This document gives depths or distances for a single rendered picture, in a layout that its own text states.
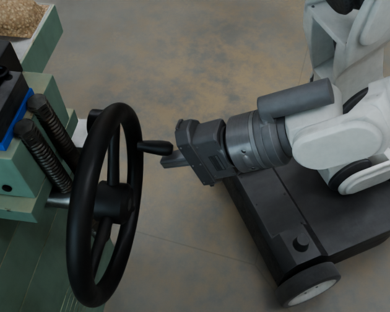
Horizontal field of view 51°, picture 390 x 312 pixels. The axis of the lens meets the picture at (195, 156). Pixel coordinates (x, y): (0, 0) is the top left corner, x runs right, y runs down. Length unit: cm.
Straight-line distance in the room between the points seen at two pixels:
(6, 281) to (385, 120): 61
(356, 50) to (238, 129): 31
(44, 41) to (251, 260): 99
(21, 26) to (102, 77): 125
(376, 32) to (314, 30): 16
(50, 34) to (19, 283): 44
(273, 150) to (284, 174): 86
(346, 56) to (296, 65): 125
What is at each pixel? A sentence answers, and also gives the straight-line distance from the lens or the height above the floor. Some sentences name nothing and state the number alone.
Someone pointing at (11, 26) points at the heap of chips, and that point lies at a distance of 76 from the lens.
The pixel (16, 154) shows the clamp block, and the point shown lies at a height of 96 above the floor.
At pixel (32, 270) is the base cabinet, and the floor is 60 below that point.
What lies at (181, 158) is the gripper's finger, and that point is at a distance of 65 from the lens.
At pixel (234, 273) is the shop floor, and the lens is 142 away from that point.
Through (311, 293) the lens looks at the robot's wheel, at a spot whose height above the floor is 3.
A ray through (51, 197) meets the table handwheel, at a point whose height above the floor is 82.
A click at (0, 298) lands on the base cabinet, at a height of 67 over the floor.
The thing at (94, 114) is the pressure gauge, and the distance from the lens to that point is 88.
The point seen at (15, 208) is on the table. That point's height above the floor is 87.
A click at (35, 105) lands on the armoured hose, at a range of 53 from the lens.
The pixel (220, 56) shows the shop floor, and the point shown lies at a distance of 204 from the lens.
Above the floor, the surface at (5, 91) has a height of 100.
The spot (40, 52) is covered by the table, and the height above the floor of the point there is 87.
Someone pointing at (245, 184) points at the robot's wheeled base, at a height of 19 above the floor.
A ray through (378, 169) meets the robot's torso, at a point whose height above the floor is 33.
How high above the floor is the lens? 133
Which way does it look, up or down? 55 degrees down
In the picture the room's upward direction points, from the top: straight up
